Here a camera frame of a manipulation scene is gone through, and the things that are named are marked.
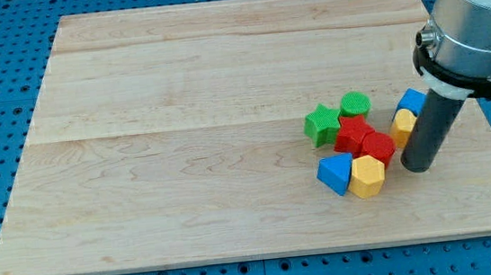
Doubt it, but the blue triangular block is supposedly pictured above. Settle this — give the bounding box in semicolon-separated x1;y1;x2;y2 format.
317;152;353;196

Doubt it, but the red cylinder block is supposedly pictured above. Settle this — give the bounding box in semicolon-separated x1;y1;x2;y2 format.
361;131;397;168

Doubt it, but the blue cube block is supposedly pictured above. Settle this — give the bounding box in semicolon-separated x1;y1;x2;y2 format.
392;88;426;119

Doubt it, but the green cylinder block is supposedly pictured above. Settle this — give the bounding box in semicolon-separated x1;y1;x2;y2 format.
340;91;371;118

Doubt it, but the light wooden board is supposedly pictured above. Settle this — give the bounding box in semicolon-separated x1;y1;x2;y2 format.
0;0;491;275

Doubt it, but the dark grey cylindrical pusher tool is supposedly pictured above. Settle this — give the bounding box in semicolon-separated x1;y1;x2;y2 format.
400;89;464;173

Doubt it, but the yellow hexagon block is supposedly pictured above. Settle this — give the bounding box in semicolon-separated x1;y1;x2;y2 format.
348;155;386;199

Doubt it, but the yellow pentagon block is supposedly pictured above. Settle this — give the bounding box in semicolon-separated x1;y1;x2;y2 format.
389;109;417;148

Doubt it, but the red star block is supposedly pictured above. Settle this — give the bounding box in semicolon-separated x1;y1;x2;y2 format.
334;115;375;157

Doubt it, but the green star block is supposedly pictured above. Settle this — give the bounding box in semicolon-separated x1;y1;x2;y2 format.
303;104;341;148

